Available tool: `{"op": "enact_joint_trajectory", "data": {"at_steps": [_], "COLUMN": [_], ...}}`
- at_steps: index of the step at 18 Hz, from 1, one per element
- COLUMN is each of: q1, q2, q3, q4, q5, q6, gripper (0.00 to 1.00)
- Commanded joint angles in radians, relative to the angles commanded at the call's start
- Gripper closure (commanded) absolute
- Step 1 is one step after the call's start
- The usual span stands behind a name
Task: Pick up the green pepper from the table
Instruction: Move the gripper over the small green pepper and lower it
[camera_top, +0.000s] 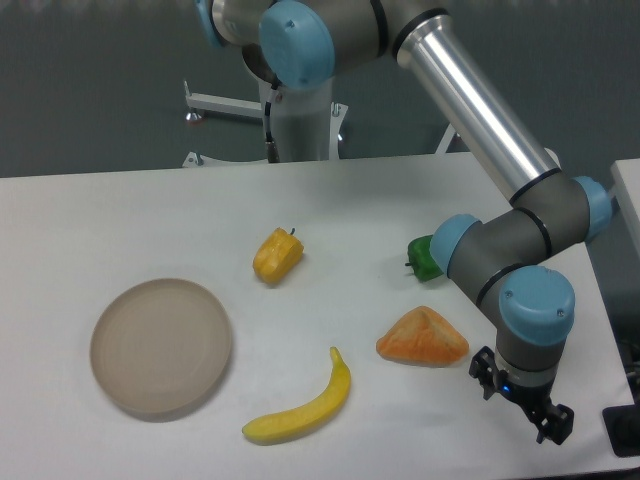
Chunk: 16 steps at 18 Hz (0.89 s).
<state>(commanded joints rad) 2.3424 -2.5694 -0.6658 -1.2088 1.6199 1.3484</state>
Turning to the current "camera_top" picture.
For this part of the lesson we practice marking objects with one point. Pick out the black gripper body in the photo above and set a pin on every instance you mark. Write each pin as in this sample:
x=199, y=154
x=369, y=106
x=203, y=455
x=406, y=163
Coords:
x=531, y=390

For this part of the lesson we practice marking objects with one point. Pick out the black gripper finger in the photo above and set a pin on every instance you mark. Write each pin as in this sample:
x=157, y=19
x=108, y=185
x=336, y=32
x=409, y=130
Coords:
x=484, y=369
x=553, y=422

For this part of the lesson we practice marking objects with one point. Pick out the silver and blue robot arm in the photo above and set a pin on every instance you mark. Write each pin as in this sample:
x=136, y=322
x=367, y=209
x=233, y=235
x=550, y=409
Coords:
x=296, y=48

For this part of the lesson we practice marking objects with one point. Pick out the green pepper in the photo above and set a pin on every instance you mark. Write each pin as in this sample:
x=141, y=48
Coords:
x=420, y=260

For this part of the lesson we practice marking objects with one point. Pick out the yellow pepper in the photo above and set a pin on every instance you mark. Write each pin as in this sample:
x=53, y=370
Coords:
x=277, y=255

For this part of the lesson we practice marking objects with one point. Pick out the black device at right edge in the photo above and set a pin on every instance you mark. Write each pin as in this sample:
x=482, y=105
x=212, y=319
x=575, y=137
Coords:
x=622, y=426

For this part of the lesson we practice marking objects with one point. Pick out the orange pumpkin wedge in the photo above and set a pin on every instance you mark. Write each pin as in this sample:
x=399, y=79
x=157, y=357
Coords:
x=423, y=336

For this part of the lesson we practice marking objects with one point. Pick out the yellow banana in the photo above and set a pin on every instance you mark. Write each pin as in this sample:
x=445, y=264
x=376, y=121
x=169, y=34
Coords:
x=297, y=422

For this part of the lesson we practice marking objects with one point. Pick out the white robot stand base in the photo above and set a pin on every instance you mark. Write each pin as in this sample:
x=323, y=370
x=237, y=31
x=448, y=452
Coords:
x=298, y=125

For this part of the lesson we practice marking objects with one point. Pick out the beige round plate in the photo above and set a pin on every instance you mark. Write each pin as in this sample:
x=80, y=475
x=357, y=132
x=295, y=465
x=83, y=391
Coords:
x=159, y=350

